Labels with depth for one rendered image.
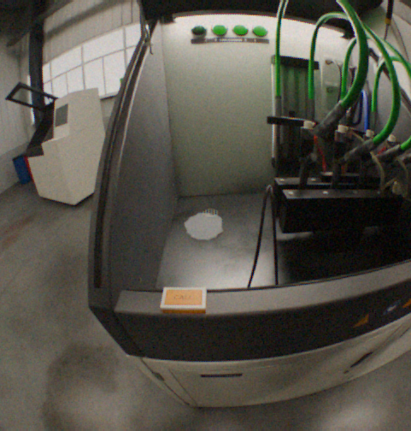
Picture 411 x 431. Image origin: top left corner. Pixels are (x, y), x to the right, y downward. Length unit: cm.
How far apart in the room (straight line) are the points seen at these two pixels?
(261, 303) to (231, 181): 53
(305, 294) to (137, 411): 109
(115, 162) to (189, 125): 40
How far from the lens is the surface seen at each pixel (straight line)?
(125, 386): 128
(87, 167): 318
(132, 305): 28
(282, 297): 27
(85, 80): 558
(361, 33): 29
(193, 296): 25
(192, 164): 71
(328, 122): 34
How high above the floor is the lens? 116
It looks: 32 degrees down
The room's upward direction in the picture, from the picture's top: 4 degrees counter-clockwise
